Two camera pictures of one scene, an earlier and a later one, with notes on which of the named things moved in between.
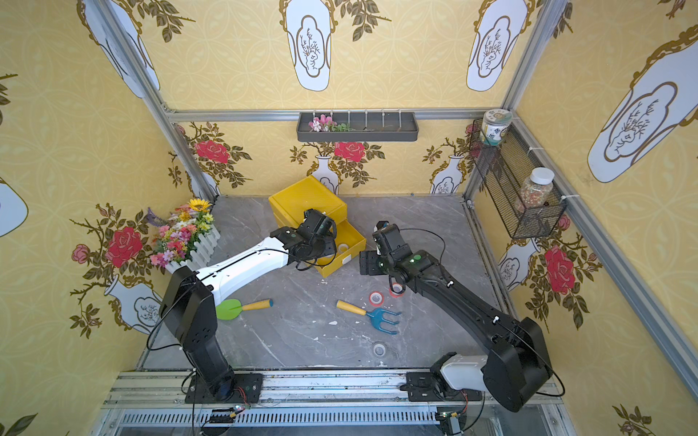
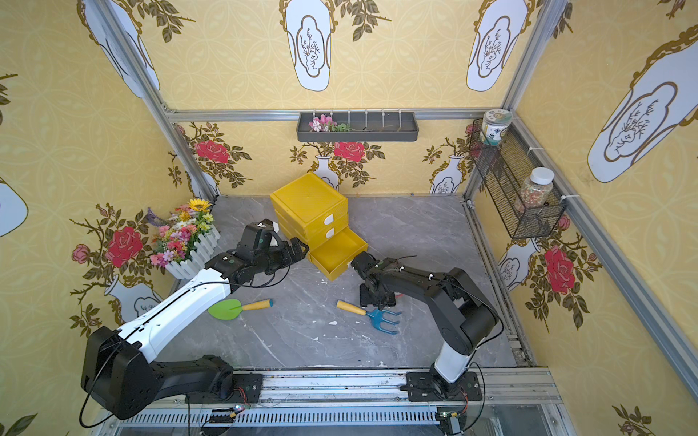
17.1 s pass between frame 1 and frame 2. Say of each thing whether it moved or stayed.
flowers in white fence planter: stayed
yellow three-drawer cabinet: stayed
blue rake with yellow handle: stayed
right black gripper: moved
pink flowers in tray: stayed
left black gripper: moved
